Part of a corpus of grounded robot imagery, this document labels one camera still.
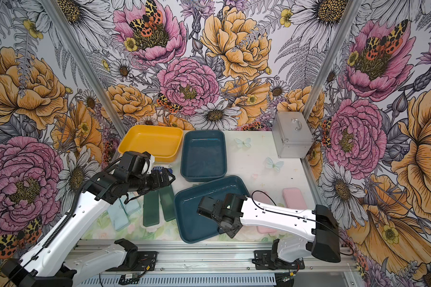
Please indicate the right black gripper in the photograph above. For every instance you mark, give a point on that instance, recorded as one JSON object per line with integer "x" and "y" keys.
{"x": 230, "y": 231}

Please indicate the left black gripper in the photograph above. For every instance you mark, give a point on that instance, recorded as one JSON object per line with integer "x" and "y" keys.
{"x": 154, "y": 174}

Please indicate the dark green pencil case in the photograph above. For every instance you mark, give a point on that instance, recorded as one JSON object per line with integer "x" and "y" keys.
{"x": 167, "y": 197}
{"x": 151, "y": 215}

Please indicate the large teal plastic tray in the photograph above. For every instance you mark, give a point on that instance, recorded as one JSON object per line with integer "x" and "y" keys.
{"x": 194, "y": 227}

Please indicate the silver metal case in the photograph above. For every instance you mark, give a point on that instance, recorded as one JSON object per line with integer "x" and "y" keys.
{"x": 292, "y": 136}

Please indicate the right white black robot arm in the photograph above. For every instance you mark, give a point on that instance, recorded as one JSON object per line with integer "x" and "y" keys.
{"x": 315, "y": 230}

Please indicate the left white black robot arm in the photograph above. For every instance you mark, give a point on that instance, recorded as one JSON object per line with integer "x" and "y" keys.
{"x": 45, "y": 264}

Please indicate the left pink pencil case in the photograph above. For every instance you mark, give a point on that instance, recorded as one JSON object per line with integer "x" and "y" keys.
{"x": 263, "y": 197}

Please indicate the pink pencil case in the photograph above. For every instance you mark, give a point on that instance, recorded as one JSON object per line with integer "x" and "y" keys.
{"x": 263, "y": 197}
{"x": 294, "y": 199}

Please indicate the inner light blue pencil case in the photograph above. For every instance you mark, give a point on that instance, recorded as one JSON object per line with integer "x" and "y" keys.
{"x": 130, "y": 206}

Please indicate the light blue pencil case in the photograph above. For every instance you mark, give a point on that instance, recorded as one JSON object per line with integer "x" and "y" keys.
{"x": 118, "y": 217}
{"x": 130, "y": 206}

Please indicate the outer light blue pencil case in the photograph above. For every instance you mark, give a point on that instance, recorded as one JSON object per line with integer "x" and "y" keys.
{"x": 118, "y": 217}

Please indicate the right pink pencil case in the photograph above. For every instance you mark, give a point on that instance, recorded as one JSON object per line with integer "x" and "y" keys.
{"x": 294, "y": 199}

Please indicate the blue white gauze bandage pack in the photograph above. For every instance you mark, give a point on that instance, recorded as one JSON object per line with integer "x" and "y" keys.
{"x": 160, "y": 168}

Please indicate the yellow plastic tray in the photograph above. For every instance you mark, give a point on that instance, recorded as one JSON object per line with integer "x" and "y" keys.
{"x": 160, "y": 141}

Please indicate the small teal plastic tray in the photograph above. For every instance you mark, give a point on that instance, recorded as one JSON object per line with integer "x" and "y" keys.
{"x": 204, "y": 156}

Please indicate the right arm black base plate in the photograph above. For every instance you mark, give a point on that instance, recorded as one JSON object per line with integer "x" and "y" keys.
{"x": 269, "y": 260}

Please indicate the white slotted cable duct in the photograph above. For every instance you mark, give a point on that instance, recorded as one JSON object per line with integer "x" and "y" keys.
{"x": 184, "y": 280}

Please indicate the left aluminium corner post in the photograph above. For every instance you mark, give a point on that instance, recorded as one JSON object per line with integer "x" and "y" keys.
{"x": 55, "y": 14}

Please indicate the aluminium corner post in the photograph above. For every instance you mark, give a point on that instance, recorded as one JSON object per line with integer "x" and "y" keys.
{"x": 55, "y": 14}
{"x": 334, "y": 48}

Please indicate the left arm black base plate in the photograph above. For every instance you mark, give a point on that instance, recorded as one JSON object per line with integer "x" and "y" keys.
{"x": 143, "y": 260}

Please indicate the aluminium front rail frame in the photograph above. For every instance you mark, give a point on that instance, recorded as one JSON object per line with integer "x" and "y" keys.
{"x": 208, "y": 256}

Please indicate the right aluminium corner post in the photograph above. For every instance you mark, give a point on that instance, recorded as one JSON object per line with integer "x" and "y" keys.
{"x": 334, "y": 48}

